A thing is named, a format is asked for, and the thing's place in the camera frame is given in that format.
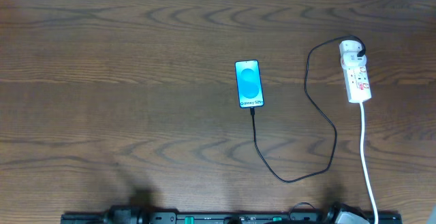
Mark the blue Samsung Galaxy smartphone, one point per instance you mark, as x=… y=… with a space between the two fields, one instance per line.
x=249 y=84

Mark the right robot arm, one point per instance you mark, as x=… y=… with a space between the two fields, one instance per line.
x=340 y=213

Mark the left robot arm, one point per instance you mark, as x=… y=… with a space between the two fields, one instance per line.
x=126 y=215

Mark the white charger adapter plug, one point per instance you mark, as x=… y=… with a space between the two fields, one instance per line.
x=349 y=46

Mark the white power strip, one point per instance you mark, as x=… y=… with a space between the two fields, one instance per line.
x=356 y=77

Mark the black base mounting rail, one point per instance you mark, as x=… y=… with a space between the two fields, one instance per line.
x=207 y=218

